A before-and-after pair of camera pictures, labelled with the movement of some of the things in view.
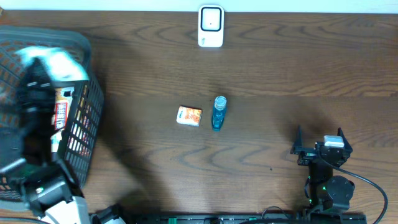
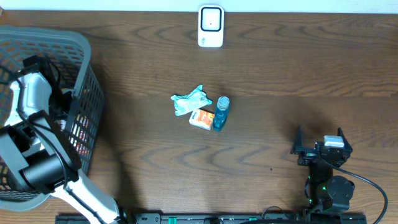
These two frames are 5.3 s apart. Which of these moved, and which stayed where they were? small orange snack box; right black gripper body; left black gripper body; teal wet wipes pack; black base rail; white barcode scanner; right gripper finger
Moved: small orange snack box; teal wet wipes pack; left black gripper body
Stayed: right black gripper body; right gripper finger; white barcode scanner; black base rail
